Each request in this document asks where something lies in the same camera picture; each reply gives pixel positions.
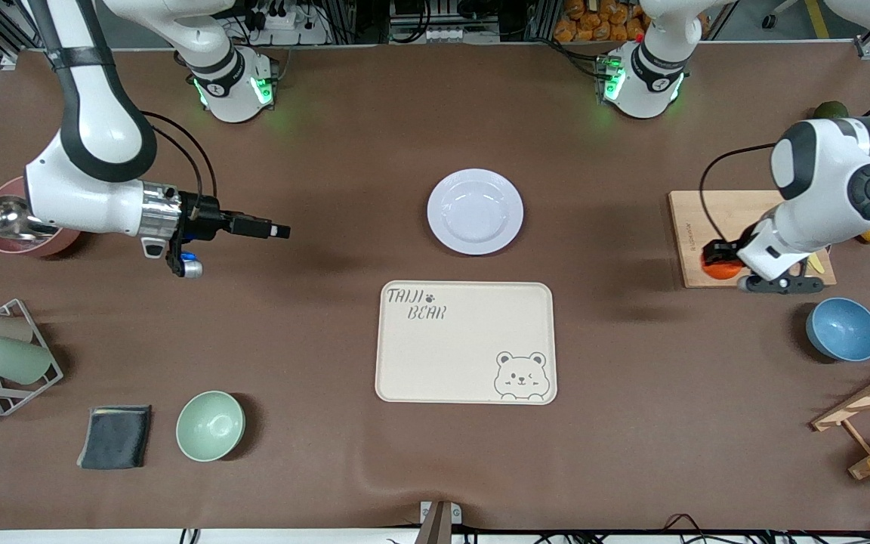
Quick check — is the mint green cup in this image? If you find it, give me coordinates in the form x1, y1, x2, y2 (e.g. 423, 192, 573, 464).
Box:
0, 335, 54, 385

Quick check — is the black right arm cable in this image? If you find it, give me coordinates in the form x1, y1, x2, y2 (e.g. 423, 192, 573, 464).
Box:
140, 112, 218, 220

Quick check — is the metal scoop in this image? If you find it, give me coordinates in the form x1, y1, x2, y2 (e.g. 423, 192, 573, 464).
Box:
0, 196, 62, 243

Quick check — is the grey wire cup rack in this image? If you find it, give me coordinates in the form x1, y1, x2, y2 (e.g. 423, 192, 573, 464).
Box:
0, 298, 64, 417

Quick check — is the bag of bread rolls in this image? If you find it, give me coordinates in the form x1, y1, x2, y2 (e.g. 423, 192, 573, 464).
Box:
554, 0, 647, 44

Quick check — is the blue bowl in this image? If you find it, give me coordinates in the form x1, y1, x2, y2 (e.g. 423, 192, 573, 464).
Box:
806, 297, 870, 363

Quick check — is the brown table mat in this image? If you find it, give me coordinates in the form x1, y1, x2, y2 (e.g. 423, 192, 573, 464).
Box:
0, 42, 870, 531

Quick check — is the cream bear print tray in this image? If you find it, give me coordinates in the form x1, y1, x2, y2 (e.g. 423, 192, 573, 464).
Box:
375, 281, 558, 406

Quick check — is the pink bowl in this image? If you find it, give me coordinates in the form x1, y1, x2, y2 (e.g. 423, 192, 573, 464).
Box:
0, 178, 82, 258

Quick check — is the metal table clamp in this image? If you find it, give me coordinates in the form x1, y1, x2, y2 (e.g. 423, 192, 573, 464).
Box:
418, 500, 463, 544

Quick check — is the wooden cutting board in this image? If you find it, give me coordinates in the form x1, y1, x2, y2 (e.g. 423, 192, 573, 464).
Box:
668, 190, 838, 289

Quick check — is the mint green bowl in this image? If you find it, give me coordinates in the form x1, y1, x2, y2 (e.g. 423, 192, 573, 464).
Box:
175, 390, 246, 462

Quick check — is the wooden mug rack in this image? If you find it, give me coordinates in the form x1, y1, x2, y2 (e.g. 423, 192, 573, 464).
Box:
810, 355, 870, 481

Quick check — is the white power strip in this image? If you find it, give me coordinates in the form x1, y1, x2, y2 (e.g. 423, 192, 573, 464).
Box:
250, 0, 330, 46

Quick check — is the dark grey folded cloth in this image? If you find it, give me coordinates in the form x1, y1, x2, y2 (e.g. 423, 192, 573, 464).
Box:
76, 405, 153, 471

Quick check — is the lavender round plate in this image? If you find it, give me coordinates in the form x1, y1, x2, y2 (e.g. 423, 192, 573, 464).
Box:
427, 168, 524, 256

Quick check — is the orange fruit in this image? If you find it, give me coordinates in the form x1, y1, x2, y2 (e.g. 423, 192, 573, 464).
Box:
702, 255, 744, 281

